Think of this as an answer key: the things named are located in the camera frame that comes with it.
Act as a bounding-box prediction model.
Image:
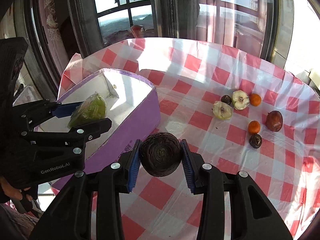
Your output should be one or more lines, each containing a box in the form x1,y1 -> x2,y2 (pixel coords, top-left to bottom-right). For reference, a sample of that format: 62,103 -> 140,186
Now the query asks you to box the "green apple half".
68,92 -> 107,128

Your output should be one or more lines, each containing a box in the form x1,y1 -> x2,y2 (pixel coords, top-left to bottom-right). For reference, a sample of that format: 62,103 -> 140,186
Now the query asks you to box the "operator left hand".
0,177 -> 23,204

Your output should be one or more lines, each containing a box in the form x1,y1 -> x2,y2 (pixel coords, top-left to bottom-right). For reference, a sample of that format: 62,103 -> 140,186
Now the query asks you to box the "small orange tangerine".
249,93 -> 261,107
248,120 -> 260,134

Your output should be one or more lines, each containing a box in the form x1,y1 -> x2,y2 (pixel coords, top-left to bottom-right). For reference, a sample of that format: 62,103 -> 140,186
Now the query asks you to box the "apple half facing up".
232,90 -> 250,110

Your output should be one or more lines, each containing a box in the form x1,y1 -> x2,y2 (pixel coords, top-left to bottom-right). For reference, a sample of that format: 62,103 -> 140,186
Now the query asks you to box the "brown red passion fruit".
265,111 -> 283,132

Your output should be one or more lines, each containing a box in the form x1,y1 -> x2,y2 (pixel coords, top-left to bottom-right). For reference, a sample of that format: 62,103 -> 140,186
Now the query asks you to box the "purple cardboard box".
35,68 -> 161,190

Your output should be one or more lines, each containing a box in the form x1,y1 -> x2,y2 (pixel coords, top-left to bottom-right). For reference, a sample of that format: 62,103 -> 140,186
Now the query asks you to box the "pink lace curtain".
39,0 -> 69,76

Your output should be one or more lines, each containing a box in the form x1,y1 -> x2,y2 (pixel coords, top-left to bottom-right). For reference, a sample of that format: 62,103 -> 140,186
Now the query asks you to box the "black window frame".
23,0 -> 279,99

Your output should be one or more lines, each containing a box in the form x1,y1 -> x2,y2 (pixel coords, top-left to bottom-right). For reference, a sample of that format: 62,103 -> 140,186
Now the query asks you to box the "small dark wrinkled fruit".
221,95 -> 233,105
249,134 -> 263,149

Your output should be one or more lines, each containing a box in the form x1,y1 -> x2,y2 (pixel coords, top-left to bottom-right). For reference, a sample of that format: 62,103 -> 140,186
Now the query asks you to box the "dark purple round fruit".
138,132 -> 182,177

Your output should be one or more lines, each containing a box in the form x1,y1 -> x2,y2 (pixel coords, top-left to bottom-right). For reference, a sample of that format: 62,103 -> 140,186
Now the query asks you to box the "red white checkered tablecloth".
59,37 -> 319,239

